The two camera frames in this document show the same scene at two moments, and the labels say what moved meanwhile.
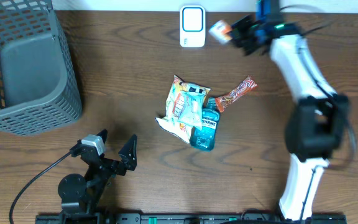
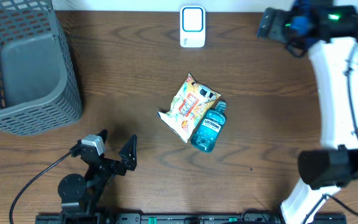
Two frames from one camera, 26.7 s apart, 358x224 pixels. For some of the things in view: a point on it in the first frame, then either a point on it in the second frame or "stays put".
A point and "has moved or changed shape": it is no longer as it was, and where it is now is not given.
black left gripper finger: (103, 134) stays put
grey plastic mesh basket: (28, 81) stays put
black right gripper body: (250, 33) → (278, 25)
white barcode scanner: (192, 26) stays put
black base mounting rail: (184, 218) stays put
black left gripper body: (119, 169) stays put
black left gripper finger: (129, 151) stays put
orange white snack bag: (169, 122) has moved or changed shape
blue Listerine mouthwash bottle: (204, 138) has moved or changed shape
